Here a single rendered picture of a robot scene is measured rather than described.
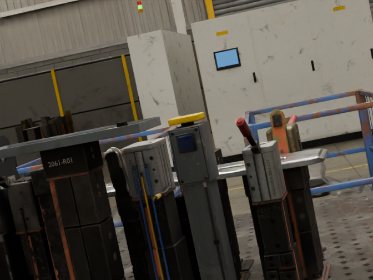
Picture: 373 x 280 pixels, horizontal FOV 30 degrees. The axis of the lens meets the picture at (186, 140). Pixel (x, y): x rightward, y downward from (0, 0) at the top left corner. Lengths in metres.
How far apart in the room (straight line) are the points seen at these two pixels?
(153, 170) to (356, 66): 8.27
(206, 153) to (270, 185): 0.21
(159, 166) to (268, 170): 0.24
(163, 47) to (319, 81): 2.19
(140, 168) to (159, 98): 8.19
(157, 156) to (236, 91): 8.12
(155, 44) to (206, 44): 0.71
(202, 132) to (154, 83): 8.40
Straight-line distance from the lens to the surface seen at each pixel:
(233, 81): 9.64
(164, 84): 9.70
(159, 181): 1.54
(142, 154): 1.54
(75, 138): 1.38
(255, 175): 1.49
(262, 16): 9.65
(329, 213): 2.40
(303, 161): 1.58
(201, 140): 1.33
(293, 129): 1.81
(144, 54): 9.75
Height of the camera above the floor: 1.22
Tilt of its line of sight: 5 degrees down
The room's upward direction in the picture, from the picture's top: 12 degrees counter-clockwise
